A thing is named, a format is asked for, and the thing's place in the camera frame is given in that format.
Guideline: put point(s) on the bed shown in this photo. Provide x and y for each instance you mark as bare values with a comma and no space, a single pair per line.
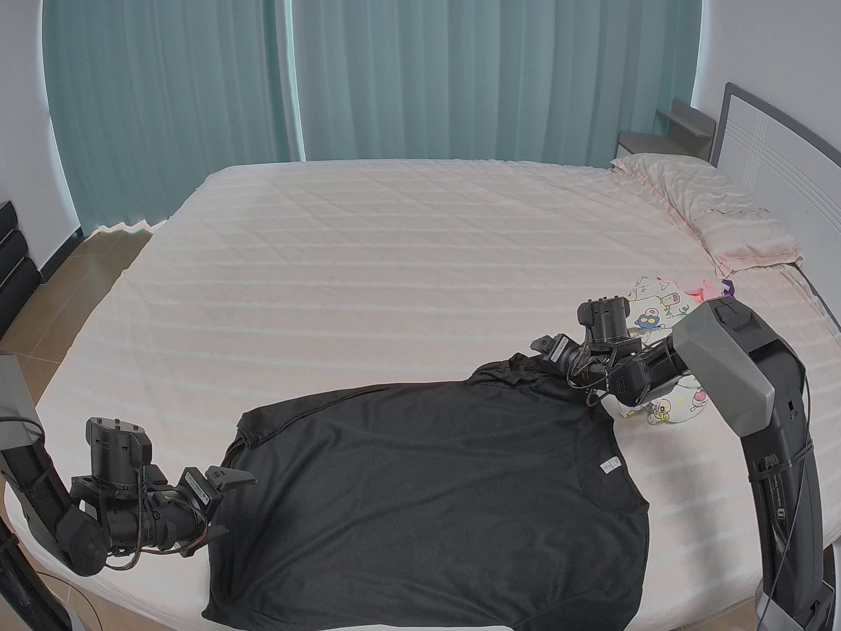
394,273

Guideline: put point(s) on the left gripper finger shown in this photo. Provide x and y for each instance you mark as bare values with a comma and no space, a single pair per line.
230,477

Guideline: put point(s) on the pink garment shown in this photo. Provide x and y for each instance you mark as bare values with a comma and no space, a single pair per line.
700,286

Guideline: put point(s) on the purple garment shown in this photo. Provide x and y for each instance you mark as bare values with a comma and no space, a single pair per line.
726,286

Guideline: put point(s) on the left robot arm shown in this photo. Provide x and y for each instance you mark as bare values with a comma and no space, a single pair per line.
39,490

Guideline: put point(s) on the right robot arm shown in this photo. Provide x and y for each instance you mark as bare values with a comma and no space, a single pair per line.
729,365

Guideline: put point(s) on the black chest of drawers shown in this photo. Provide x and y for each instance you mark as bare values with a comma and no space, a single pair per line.
16,267

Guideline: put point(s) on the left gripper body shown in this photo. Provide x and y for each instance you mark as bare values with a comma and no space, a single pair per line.
200,493

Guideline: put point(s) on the grey bedside table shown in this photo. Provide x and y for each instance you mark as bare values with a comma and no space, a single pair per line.
647,143

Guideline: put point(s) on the pale pink pillow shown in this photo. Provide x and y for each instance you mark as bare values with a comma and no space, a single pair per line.
709,208

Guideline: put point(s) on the black T-shirt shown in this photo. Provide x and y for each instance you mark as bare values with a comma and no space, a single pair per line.
427,503

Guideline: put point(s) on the blue-green curtain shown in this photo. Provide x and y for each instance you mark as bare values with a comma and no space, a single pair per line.
493,56
164,89

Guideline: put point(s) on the white printed pyjama garment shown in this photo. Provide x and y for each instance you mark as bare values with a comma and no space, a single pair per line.
663,306

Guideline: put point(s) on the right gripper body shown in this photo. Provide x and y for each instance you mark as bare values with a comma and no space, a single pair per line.
568,355

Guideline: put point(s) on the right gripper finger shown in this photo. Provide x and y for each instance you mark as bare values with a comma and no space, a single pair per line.
550,344

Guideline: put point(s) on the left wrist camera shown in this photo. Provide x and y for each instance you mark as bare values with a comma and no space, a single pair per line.
156,477

